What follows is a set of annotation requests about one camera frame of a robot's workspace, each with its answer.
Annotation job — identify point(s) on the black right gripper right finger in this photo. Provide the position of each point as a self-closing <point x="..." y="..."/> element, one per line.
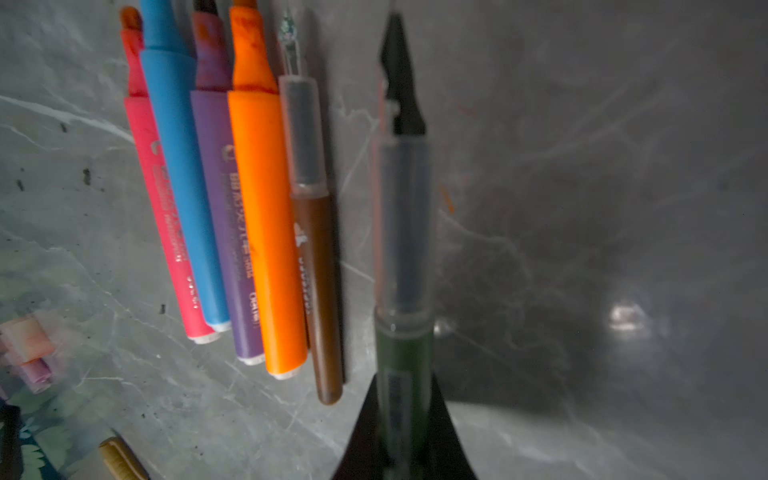
<point x="447" y="459"/>

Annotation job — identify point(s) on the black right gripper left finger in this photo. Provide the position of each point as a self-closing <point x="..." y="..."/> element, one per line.
<point x="362" y="457"/>

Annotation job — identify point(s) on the pink cap green pen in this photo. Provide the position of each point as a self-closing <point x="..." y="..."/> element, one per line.
<point x="404" y="207"/>

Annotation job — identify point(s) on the pink highlighter marker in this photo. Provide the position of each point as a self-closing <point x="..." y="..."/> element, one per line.
<point x="143" y="126"/>

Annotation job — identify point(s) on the orange marker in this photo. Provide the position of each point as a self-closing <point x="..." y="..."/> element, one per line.
<point x="257" y="125"/>

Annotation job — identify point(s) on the brown pen clear grip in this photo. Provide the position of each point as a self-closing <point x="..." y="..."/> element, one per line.
<point x="312" y="211"/>

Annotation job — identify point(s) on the purple marker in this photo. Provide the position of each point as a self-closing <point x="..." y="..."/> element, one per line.
<point x="213" y="79"/>

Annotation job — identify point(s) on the blue marker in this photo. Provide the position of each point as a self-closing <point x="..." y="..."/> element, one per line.
<point x="169" y="71"/>

